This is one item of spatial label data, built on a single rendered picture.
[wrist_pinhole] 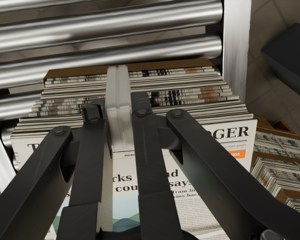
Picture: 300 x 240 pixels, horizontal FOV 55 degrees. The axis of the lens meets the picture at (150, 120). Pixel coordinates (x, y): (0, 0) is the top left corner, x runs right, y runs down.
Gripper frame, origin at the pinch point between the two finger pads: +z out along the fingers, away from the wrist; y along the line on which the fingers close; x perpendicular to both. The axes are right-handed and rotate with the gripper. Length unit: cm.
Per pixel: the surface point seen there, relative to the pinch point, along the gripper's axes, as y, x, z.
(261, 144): 53, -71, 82
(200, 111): 8.6, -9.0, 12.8
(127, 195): -1.9, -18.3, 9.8
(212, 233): 9.3, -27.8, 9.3
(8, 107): -23.0, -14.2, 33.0
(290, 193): 50, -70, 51
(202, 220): 8.0, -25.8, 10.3
